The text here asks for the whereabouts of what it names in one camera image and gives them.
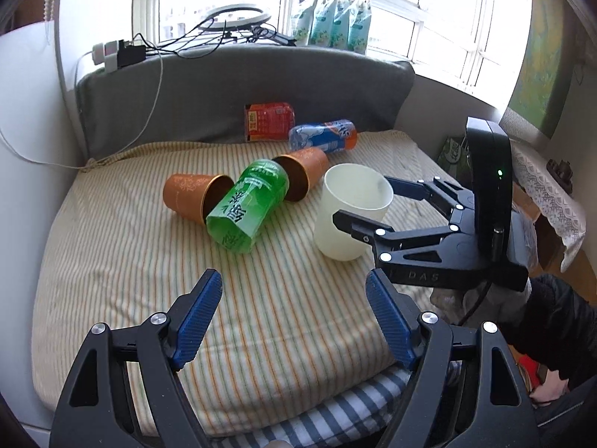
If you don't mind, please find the grey cushion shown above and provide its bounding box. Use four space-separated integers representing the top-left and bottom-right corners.
75 43 416 160

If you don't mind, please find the blue checked sheet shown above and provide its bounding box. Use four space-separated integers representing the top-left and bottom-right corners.
209 363 463 448

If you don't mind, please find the striped mattress cover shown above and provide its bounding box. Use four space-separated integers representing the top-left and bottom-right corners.
30 129 469 432

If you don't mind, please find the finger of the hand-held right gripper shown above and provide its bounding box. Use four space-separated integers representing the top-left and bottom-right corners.
384 175 475 218
333 209 473 270

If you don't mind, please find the white power strip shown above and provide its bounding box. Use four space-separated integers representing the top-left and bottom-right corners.
92 40 126 74

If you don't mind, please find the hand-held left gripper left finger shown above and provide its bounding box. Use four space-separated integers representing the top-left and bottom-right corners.
49 268 223 448

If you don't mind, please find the green and white snack packet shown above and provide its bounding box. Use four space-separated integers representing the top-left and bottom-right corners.
291 0 321 46
311 0 344 48
347 0 375 55
330 0 363 50

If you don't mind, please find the person's right forearm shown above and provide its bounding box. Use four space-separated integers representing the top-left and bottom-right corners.
501 274 597 390

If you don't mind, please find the black cable bundle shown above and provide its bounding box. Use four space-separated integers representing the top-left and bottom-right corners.
131 30 262 60

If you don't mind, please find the green plastic cup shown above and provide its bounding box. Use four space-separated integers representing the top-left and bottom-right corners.
205 159 290 253

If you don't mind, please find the ring light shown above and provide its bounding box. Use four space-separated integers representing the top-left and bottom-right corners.
198 3 274 42

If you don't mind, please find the lace covered side table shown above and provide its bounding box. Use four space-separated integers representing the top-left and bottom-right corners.
498 109 588 272

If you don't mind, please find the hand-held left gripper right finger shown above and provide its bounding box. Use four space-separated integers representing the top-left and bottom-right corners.
365 268 538 448

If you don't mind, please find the small dark object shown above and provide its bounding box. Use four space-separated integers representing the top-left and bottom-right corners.
547 159 573 184

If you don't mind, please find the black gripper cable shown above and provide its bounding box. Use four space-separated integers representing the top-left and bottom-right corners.
459 284 491 326

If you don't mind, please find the white cable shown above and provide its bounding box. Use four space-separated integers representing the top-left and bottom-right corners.
0 49 164 169

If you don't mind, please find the white cup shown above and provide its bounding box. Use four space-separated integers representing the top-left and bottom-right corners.
313 163 395 262

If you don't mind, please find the blue and orange can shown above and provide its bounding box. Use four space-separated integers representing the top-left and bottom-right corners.
288 119 358 155

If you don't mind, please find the wall poster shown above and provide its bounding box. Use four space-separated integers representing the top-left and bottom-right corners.
505 0 580 146

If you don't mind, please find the black power adapter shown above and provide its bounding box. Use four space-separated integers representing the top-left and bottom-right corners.
116 40 147 69

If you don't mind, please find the orange paper cup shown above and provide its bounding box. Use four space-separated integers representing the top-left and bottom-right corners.
163 173 235 225
271 147 331 203

